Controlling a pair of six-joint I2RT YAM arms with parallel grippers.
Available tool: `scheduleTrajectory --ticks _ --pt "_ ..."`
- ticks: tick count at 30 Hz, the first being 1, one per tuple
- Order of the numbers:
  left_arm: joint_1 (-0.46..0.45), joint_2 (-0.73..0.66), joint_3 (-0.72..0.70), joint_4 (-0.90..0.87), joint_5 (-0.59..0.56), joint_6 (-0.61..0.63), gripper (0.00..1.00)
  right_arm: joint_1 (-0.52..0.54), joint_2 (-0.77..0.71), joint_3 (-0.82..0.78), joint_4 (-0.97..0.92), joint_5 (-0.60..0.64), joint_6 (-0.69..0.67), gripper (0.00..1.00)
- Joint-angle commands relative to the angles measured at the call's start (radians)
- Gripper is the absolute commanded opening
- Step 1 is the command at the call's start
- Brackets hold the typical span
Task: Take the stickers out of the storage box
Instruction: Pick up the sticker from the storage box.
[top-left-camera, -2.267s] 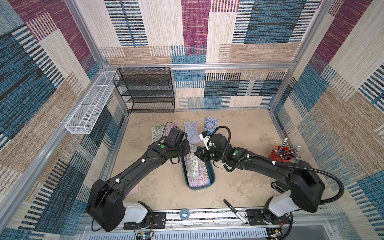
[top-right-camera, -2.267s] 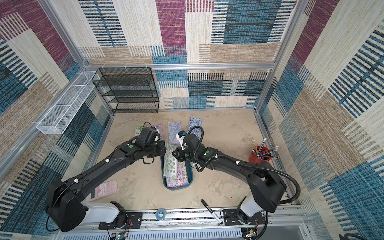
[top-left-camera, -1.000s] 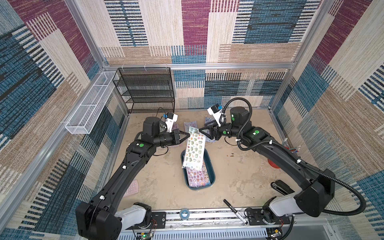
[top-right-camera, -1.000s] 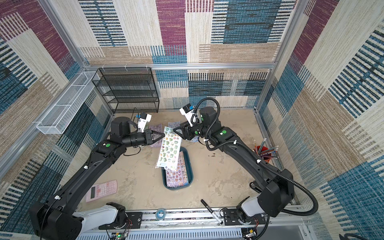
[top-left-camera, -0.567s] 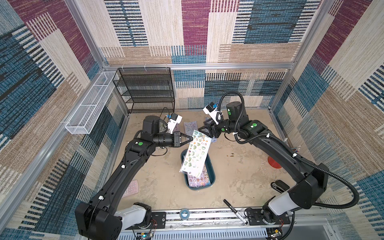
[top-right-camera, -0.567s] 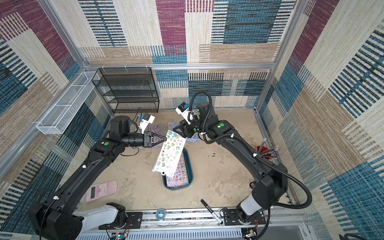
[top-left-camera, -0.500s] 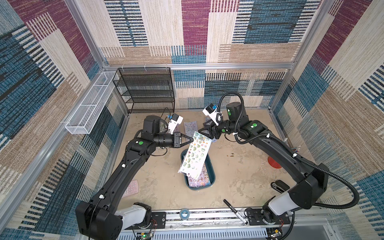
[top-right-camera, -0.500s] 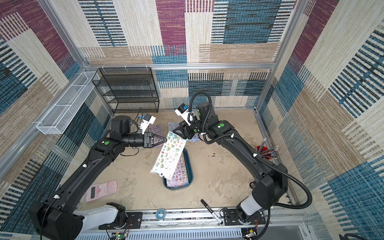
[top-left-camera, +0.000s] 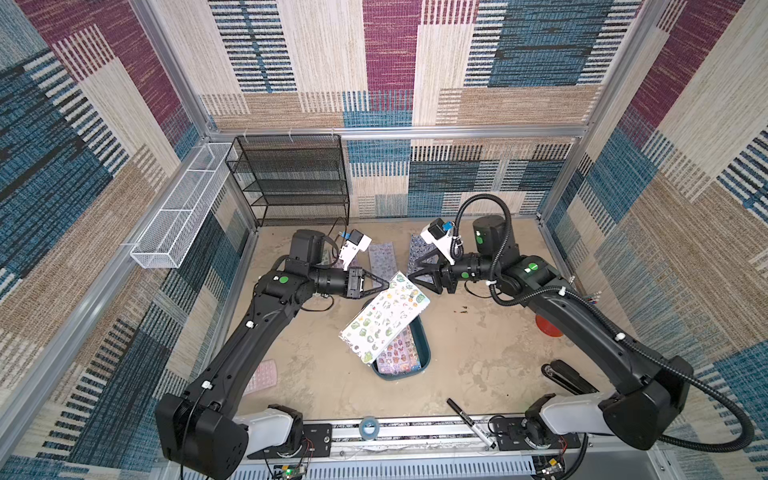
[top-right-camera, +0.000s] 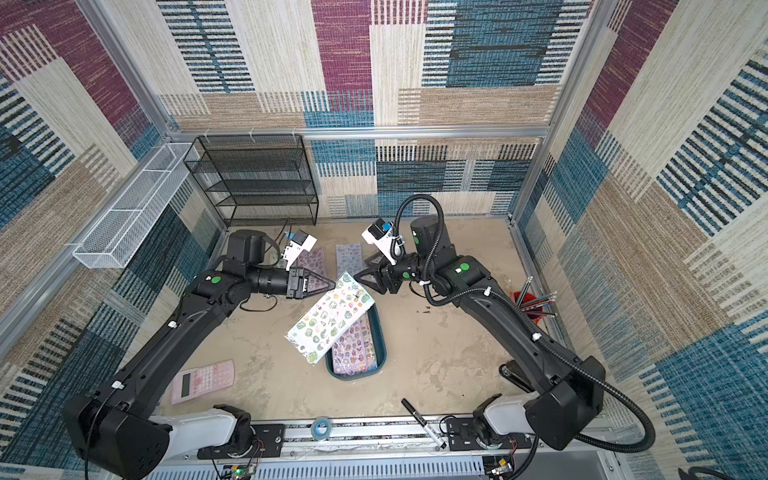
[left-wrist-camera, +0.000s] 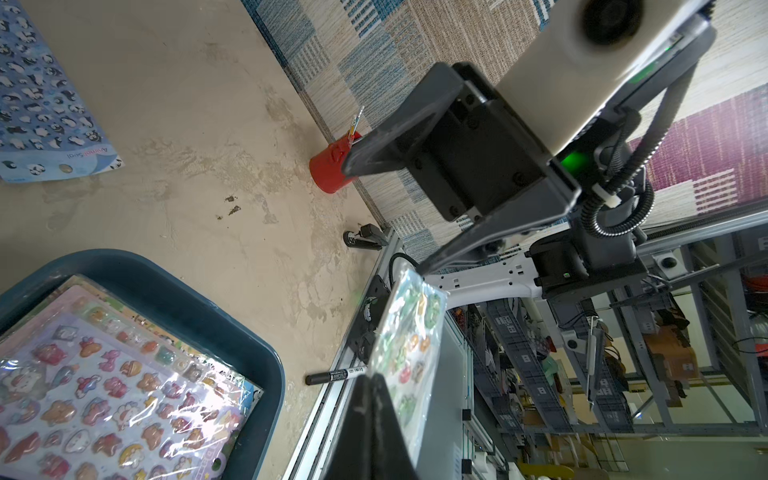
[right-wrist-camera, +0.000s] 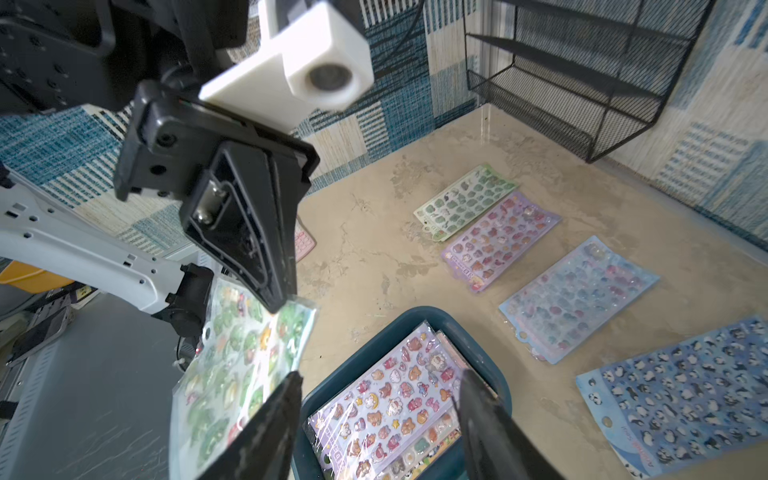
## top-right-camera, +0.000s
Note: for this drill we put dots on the pink calculator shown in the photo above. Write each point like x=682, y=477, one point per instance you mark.
x=193, y=383

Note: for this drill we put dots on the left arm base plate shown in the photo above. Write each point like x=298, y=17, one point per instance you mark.
x=264, y=440

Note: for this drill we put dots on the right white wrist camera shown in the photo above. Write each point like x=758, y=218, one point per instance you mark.
x=380, y=235

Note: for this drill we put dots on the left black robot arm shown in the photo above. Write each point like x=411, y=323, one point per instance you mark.
x=113, y=427

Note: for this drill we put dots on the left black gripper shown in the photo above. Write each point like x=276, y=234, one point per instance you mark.
x=295, y=292

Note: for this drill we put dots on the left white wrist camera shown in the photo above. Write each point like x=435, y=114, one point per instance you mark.
x=299, y=242

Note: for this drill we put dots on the pink purple sticker sheet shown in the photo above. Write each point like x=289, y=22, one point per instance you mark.
x=313, y=260

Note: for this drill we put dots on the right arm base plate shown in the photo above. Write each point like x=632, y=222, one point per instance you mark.
x=462, y=435

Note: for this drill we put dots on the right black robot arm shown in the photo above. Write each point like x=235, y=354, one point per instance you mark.
x=564, y=393

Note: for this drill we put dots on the red pencil cup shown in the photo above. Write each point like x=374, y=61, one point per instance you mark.
x=539, y=307

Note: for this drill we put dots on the white green frog sticker sheet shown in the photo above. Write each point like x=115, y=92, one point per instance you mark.
x=329, y=318

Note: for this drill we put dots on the white cable duct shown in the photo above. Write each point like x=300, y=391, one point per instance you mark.
x=436, y=466

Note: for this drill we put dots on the black marker pen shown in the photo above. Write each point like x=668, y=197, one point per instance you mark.
x=429, y=430

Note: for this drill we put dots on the teal plastic storage box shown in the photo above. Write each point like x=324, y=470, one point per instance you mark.
x=379, y=343

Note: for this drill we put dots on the lilac character sticker sheet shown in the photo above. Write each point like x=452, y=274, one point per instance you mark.
x=354, y=352

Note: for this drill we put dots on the blue tape roll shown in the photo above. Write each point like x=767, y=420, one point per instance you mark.
x=321, y=428

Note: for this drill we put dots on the light blue sticker sheet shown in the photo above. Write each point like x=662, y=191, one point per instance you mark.
x=349, y=259

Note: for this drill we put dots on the black wire mesh shelf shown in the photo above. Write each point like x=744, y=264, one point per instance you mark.
x=254, y=180

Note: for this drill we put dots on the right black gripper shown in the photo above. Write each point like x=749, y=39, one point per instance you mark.
x=390, y=278

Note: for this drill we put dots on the penguin sticker sheet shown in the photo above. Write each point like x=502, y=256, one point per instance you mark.
x=375, y=260

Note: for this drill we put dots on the white wire mesh basket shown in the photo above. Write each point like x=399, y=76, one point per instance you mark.
x=117, y=236

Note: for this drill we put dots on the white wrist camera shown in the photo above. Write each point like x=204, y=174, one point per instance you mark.
x=299, y=242
x=380, y=235

